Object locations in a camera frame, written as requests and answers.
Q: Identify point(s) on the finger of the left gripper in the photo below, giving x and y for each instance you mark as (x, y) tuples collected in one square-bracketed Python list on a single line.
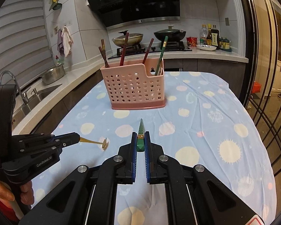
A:
[(66, 140), (44, 137)]

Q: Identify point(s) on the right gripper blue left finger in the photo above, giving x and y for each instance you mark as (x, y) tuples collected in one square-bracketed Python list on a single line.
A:
[(134, 155)]

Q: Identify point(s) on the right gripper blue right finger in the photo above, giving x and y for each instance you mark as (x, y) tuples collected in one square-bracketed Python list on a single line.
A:
[(147, 143)]

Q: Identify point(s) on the gold flower spoon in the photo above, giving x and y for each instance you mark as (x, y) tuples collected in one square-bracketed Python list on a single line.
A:
[(104, 144)]

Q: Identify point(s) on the bright red chopstick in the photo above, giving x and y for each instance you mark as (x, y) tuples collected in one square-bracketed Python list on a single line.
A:
[(124, 49)]

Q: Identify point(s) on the maroon chopstick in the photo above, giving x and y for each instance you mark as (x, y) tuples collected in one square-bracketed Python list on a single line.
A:
[(103, 54)]

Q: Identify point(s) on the dark red chopstick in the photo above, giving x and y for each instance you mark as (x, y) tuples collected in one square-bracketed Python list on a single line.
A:
[(148, 50)]

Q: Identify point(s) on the brown chopstick gold band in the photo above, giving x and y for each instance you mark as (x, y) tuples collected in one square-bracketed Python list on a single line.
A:
[(103, 47)]

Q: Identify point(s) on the green chopstick group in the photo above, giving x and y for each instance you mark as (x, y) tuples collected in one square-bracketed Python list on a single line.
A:
[(161, 56)]

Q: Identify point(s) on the person left hand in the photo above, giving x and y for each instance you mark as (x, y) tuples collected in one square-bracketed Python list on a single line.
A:
[(27, 194)]

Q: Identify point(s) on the steel sink basin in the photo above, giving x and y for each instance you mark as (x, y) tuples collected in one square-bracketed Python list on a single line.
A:
[(33, 101)]

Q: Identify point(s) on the chrome sink faucet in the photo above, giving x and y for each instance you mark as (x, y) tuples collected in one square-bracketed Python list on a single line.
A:
[(23, 94)]

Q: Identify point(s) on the pink perforated utensil holder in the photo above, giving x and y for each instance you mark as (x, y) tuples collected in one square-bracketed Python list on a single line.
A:
[(134, 86)]

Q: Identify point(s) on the blue polka dot tablecloth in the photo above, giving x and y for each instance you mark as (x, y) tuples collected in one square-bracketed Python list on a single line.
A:
[(203, 122)]

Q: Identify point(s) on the stainless steel pot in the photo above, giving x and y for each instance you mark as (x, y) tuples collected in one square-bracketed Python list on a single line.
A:
[(53, 74)]

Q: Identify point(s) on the green dish soap bottle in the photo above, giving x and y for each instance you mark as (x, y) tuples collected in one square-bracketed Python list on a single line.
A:
[(58, 61)]

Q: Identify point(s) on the purple hanging cloth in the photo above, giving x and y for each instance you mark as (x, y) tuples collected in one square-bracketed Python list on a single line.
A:
[(60, 46)]

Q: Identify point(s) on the white hanging towel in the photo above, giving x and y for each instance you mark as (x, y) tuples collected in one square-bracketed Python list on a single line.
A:
[(67, 41)]

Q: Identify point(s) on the beige wok with lid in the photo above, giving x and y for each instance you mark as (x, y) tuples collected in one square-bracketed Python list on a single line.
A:
[(130, 39)]

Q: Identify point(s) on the red instant noodle cup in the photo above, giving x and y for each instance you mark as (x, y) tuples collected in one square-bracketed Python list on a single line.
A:
[(191, 41)]

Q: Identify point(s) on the black wok with lid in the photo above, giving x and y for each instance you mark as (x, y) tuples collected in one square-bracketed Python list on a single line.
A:
[(174, 35)]

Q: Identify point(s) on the white plate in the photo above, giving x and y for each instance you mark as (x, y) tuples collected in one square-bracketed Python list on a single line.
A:
[(206, 47)]

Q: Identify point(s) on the brown sauce bottle yellow cap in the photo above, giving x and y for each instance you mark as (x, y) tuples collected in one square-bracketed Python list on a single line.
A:
[(209, 36)]

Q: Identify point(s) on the clear plastic bottle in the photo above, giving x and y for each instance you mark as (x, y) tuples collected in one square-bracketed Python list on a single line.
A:
[(203, 35)]

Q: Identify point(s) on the condiment jars on tray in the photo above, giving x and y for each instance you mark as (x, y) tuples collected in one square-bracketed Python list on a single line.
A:
[(224, 44)]

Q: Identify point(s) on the dark soy sauce bottle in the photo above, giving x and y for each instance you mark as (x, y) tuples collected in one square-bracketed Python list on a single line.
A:
[(215, 37)]

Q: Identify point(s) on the black range hood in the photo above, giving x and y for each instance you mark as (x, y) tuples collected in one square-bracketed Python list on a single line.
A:
[(117, 13)]

